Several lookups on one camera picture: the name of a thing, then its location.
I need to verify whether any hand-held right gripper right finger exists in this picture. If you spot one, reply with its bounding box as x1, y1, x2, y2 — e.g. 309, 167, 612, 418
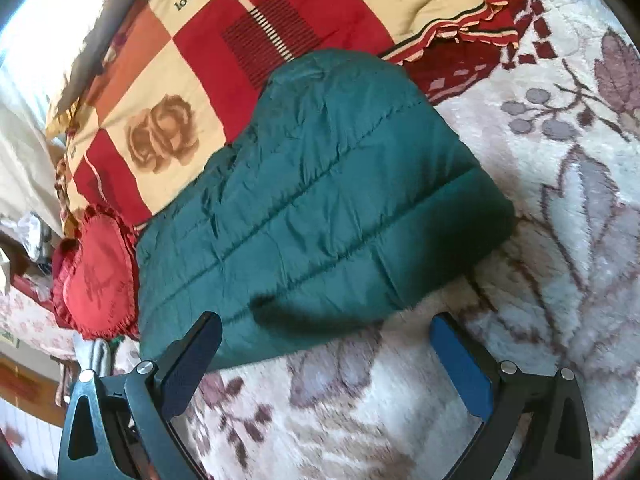
430, 312, 593, 480

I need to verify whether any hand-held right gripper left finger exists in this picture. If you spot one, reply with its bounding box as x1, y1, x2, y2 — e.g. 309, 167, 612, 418
57, 310, 223, 480

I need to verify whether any green quilted jacket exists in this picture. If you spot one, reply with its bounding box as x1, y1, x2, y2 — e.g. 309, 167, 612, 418
135, 49, 516, 372

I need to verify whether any grey cloth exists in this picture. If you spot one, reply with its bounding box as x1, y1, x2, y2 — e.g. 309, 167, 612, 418
75, 335, 113, 376

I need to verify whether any red heart-shaped pillow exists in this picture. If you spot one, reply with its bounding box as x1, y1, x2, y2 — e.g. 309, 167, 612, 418
50, 205, 143, 342

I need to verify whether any pink floral sheet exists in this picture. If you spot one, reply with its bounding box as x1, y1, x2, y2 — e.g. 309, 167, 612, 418
0, 280, 76, 356

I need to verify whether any white floral plush blanket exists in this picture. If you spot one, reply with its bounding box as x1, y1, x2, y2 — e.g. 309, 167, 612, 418
112, 0, 640, 480

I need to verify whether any cream cloth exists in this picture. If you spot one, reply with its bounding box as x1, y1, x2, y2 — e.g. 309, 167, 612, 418
0, 50, 68, 241

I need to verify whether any red cream rose patchwork quilt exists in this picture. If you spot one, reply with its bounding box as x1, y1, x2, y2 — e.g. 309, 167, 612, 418
45, 0, 521, 241

